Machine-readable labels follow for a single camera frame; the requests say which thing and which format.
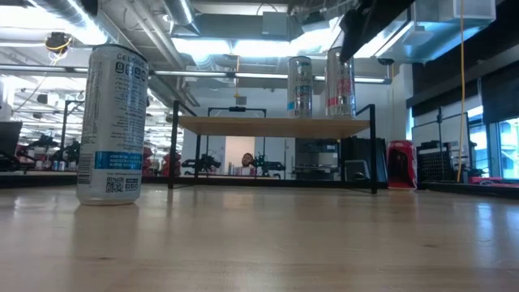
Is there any black background station frame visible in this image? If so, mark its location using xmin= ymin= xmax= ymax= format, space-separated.
xmin=205 ymin=105 xmax=268 ymax=178

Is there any black background monitor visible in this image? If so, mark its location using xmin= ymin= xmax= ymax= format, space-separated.
xmin=0 ymin=120 xmax=24 ymax=172

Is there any silver ventilation duct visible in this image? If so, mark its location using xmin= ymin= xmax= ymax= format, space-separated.
xmin=161 ymin=0 xmax=204 ymax=26

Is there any red cola can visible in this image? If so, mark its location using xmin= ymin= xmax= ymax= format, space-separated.
xmin=386 ymin=140 xmax=418 ymax=191

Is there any long ceiling light tube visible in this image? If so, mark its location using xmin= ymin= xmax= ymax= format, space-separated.
xmin=152 ymin=69 xmax=392 ymax=85

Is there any black aluminium table frame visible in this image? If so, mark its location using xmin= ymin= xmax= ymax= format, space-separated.
xmin=0 ymin=170 xmax=519 ymax=200

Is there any black tripod stand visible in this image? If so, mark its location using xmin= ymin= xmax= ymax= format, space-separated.
xmin=434 ymin=105 xmax=446 ymax=182

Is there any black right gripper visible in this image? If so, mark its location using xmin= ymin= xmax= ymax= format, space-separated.
xmin=338 ymin=0 xmax=417 ymax=62

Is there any black storage box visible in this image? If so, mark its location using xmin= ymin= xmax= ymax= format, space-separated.
xmin=340 ymin=135 xmax=387 ymax=183

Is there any black cabinet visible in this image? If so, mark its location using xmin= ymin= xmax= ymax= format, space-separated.
xmin=294 ymin=137 xmax=342 ymax=181

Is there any wooden shelf with black frame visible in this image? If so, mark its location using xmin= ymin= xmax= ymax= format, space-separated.
xmin=168 ymin=100 xmax=379 ymax=195

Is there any yellow black cord reel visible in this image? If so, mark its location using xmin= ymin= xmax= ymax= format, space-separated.
xmin=43 ymin=31 xmax=74 ymax=56

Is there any black perforated rack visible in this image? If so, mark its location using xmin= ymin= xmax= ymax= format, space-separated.
xmin=416 ymin=140 xmax=458 ymax=183

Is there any grey ceiling box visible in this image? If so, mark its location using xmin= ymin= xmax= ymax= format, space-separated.
xmin=261 ymin=11 xmax=291 ymax=37

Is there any person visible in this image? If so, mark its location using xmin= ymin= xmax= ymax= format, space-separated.
xmin=239 ymin=152 xmax=258 ymax=177

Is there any tall slim Celsius can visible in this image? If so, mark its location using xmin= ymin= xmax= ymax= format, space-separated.
xmin=75 ymin=43 xmax=150 ymax=207
xmin=325 ymin=46 xmax=357 ymax=120
xmin=286 ymin=55 xmax=314 ymax=119

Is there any red chair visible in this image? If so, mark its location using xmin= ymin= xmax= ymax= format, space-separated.
xmin=141 ymin=146 xmax=182 ymax=178

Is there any yellow cable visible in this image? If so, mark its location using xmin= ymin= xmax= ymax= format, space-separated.
xmin=456 ymin=0 xmax=467 ymax=183

